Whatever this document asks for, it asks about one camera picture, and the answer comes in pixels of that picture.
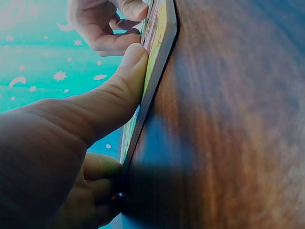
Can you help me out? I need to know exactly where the person's right hand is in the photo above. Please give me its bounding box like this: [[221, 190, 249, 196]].
[[68, 0, 150, 57]]

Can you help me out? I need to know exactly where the person's left hand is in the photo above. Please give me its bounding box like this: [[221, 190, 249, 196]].
[[0, 43, 149, 229]]

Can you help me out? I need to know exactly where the colourful puzzle board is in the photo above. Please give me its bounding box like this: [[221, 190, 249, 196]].
[[118, 0, 179, 193]]

